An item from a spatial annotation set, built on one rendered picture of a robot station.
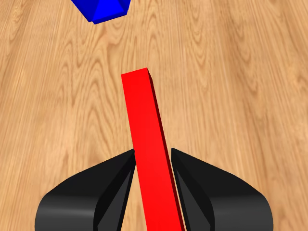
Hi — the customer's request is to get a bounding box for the thin red peg bar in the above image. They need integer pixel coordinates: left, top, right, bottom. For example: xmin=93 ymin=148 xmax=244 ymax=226
xmin=120 ymin=67 xmax=186 ymax=231

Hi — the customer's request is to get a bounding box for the blue hollow socket block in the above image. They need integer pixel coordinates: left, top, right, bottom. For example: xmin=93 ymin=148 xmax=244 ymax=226
xmin=71 ymin=0 xmax=131 ymax=25

